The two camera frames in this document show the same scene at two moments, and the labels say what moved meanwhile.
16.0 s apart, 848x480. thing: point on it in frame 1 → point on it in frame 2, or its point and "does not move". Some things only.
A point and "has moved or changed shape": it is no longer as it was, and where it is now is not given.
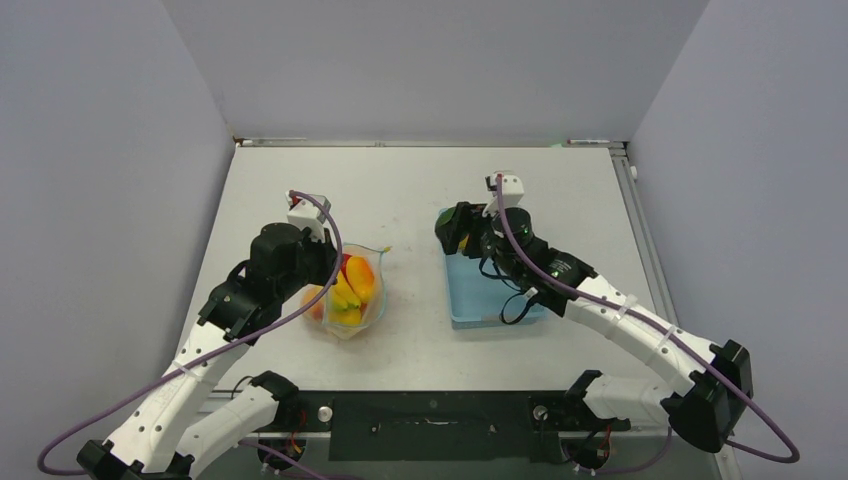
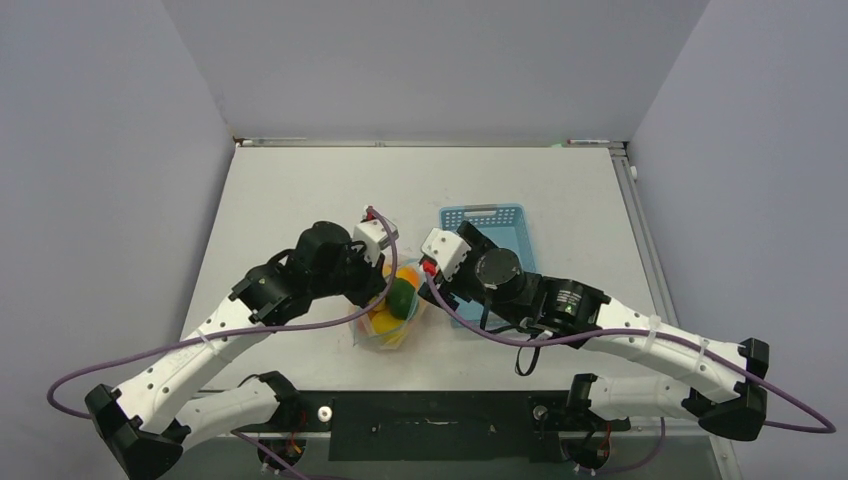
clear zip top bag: (356, 300) has moved or changed shape
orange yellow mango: (361, 276) has moved or changed shape
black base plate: (438, 425) does not move
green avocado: (446, 229) → (400, 298)
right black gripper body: (506, 263) → (465, 281)
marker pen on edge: (586, 141) does not move
